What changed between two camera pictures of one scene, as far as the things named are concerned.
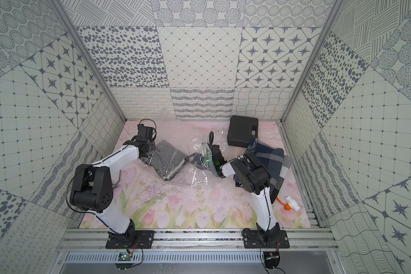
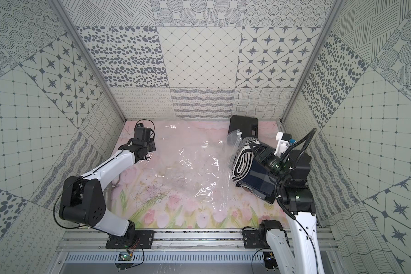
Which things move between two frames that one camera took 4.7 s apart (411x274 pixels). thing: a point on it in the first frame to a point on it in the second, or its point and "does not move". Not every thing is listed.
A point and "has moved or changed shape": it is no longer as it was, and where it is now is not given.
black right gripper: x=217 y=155 to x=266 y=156
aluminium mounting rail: x=85 y=240 does not move
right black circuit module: x=272 y=259 does not move
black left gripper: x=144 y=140 does not move
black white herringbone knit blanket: x=165 y=160 has moved or changed shape
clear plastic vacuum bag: x=201 y=165 has moved or changed shape
